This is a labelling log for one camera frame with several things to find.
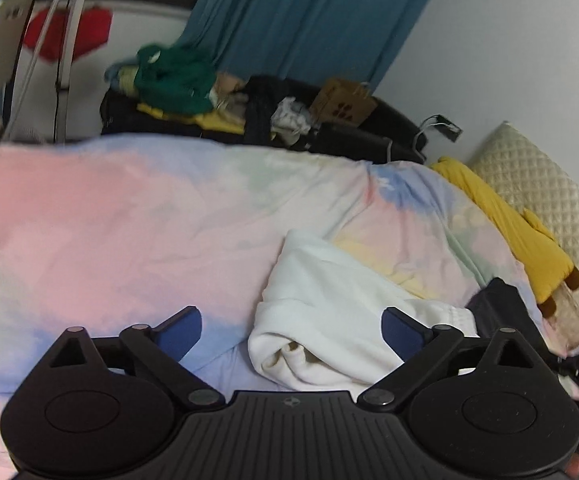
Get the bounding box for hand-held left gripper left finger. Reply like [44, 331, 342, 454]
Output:
[44, 305, 226, 408]

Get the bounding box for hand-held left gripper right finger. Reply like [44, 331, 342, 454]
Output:
[357, 306, 550, 408]

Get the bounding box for white pants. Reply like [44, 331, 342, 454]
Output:
[247, 229, 480, 393]

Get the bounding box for dark cloth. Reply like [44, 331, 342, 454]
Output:
[467, 277, 563, 361]

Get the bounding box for pastel tie-dye blanket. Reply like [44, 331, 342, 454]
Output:
[0, 132, 545, 480]

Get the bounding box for yellow plush toy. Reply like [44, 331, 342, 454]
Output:
[429, 156, 579, 318]

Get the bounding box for beige quilted pillow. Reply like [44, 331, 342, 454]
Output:
[469, 121, 579, 346]

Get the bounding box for black sofa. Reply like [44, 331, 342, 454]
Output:
[100, 75, 427, 163]

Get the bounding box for yellow cloth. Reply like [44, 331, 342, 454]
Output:
[137, 102, 245, 136]

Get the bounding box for black garment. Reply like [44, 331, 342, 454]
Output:
[242, 75, 320, 148]

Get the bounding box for brown paper bag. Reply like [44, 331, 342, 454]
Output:
[309, 77, 377, 128]

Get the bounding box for grey white patterned cloth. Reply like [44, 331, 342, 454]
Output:
[270, 97, 315, 136]

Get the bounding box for green clothing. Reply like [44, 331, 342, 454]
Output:
[134, 44, 218, 115]

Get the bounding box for blue cloth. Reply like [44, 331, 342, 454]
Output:
[104, 60, 140, 92]

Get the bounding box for red cloth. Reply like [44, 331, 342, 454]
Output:
[24, 6, 113, 61]

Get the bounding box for white charger cable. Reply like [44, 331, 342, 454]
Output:
[387, 115, 443, 161]

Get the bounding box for black wall socket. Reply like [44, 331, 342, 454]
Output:
[437, 115, 463, 142]

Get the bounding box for braided steamer hose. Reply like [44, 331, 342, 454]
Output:
[12, 0, 78, 136]

